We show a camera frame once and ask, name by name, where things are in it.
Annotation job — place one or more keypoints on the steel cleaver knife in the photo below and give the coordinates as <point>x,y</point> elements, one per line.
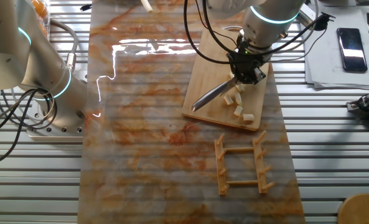
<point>210,95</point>

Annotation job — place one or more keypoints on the wooden peg knife rack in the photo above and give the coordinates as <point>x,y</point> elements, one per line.
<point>220,161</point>

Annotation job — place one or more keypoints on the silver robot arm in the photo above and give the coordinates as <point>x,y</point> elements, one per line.
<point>265,28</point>

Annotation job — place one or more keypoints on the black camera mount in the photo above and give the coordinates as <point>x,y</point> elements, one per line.
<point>363,104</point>

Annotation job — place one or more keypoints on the black smartphone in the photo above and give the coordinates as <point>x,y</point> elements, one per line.
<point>352,49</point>

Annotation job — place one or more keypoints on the orange fruit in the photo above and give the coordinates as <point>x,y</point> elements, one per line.
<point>40,8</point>

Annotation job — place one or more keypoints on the marble pattern table mat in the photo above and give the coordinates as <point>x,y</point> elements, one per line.
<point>140,171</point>

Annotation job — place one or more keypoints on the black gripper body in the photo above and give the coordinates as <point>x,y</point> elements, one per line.
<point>246,67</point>

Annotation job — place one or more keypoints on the wooden cutting board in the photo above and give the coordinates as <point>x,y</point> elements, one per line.
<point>209,77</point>

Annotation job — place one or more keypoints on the wooden mug tree stand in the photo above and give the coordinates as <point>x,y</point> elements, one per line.
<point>361,211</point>

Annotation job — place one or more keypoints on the short cut scallion piece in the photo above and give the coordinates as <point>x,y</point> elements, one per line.
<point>238,110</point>
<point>248,117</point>
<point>228,99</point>
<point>240,88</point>
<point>238,99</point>

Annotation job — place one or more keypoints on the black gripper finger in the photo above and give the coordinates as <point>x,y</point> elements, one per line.
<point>243,83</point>
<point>236,79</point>

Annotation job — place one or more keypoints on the clear plastic fruit container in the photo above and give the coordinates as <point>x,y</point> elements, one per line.
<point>45,28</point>

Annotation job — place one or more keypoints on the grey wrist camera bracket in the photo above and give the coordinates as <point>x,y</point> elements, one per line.
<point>307,15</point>

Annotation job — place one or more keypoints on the small black object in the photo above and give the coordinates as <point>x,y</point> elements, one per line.
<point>85,7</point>

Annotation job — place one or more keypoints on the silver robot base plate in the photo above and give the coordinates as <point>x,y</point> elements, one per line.
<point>56,133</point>

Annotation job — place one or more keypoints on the white scallion stalk piece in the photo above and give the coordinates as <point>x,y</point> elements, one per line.
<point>231,74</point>

